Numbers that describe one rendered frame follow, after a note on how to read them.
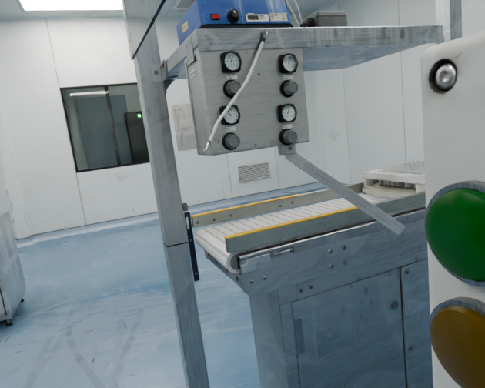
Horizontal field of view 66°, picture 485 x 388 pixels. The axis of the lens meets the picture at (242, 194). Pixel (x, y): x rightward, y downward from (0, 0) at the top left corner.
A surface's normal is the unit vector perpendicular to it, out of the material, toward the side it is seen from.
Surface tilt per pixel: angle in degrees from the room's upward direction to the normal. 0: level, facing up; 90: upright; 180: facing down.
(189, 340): 90
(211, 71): 90
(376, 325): 90
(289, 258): 90
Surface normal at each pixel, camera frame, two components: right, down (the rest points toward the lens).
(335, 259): 0.39, 0.11
